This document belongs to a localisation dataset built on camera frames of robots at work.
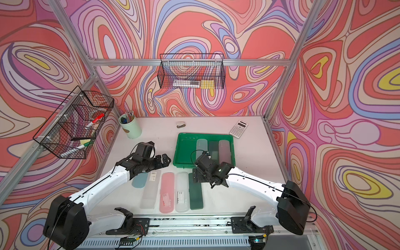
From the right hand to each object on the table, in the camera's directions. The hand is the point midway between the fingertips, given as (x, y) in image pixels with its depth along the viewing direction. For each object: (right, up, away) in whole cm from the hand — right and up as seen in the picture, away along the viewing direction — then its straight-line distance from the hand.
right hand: (202, 180), depth 80 cm
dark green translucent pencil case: (+8, +13, +19) cm, 24 cm away
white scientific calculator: (+27, +27, +32) cm, 50 cm away
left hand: (-20, +8, +5) cm, 22 cm away
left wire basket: (-63, +25, -6) cm, 68 cm away
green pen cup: (-46, +30, +18) cm, 58 cm away
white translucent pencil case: (-10, -11, 0) cm, 15 cm away
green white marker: (-56, +18, -9) cm, 60 cm away
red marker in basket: (-50, +33, -4) cm, 60 cm away
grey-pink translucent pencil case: (+15, +12, +19) cm, 27 cm away
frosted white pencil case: (0, +17, +21) cm, 27 cm away
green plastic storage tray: (-11, +11, +21) cm, 26 cm away
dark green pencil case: (-3, -11, -1) cm, 11 cm away
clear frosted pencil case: (-28, -7, +5) cm, 30 cm away
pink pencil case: (-19, -8, +4) cm, 21 cm away
